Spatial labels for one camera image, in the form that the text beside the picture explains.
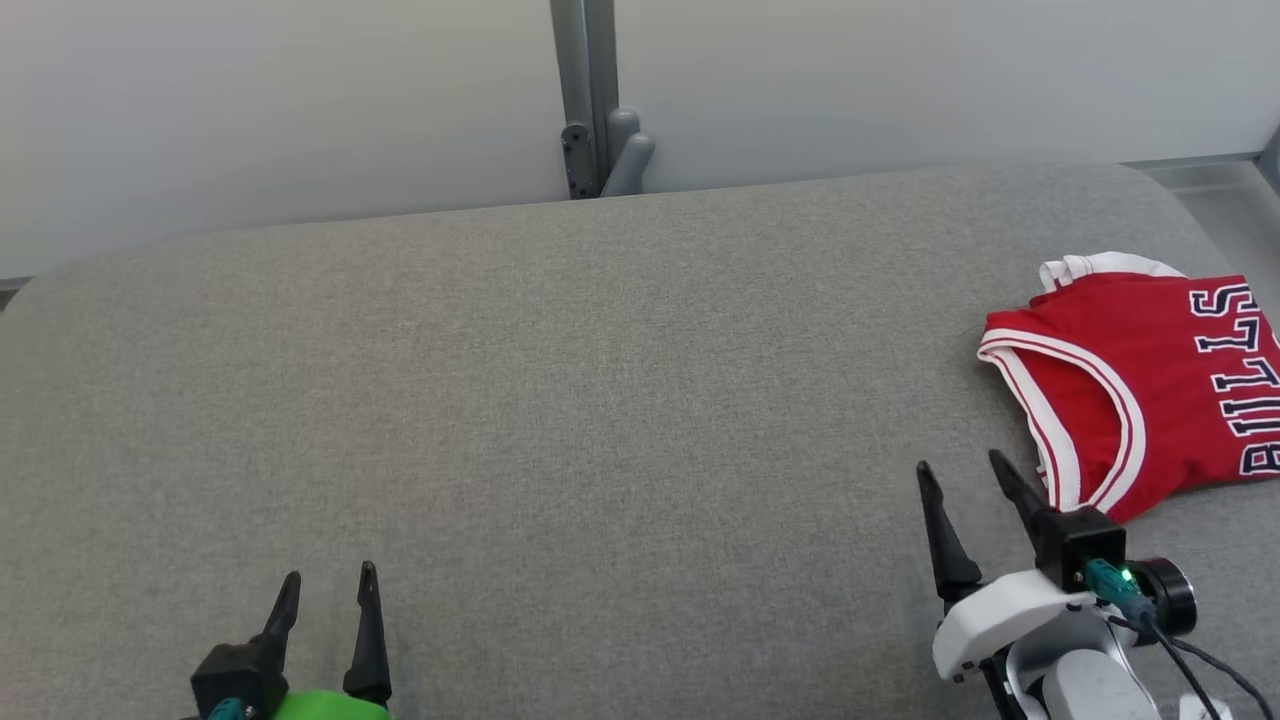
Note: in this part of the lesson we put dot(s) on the rounded grey post foot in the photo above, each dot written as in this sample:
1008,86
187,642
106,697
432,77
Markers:
628,150

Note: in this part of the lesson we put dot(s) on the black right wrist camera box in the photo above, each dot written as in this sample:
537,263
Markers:
1075,540

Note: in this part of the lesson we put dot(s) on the teal right camera connector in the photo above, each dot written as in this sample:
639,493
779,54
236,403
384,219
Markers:
1110,585

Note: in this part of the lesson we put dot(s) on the teal camera connector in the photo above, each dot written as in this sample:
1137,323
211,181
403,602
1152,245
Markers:
1110,585
225,710

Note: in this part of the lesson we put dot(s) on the red and white basketball jersey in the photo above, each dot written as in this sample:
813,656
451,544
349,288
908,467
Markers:
1150,400

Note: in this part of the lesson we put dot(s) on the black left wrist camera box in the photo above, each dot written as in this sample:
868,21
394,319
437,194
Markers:
240,675

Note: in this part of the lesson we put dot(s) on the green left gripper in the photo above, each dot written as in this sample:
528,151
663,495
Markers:
330,708

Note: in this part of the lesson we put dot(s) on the teal left camera connector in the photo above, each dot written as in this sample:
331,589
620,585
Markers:
225,710

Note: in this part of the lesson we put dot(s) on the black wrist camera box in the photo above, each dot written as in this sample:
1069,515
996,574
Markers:
240,675
1075,540

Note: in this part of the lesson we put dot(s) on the dark grey post bracket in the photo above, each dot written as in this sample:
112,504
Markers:
578,160

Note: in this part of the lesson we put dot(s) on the grey wall base rail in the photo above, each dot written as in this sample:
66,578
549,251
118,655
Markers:
15,286
1200,170

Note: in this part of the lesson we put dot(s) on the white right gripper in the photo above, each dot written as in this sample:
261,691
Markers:
1000,615

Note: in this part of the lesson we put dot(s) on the grey metal post bracket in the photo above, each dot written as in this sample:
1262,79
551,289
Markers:
585,60

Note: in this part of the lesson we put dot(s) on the grey fabric sofa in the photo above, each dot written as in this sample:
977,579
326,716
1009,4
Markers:
600,450

